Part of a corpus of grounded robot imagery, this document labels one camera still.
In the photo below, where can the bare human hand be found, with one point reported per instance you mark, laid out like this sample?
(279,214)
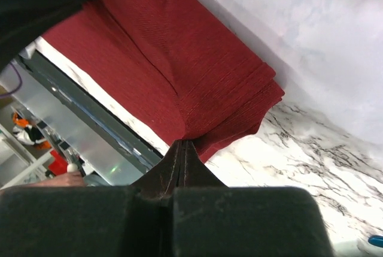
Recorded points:
(73,179)

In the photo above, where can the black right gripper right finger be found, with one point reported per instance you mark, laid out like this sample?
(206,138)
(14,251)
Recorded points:
(257,221)

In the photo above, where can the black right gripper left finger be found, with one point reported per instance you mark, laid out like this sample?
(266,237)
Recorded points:
(135,220)

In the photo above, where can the blue handled fork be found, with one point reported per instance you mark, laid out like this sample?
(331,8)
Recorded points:
(376,240)

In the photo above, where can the aluminium frame rail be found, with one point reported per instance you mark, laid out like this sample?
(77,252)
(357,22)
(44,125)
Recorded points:
(118,154)

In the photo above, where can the dark red cloth napkin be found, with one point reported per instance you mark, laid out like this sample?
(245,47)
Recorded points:
(174,66)

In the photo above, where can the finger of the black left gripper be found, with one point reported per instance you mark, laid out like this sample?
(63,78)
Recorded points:
(23,21)

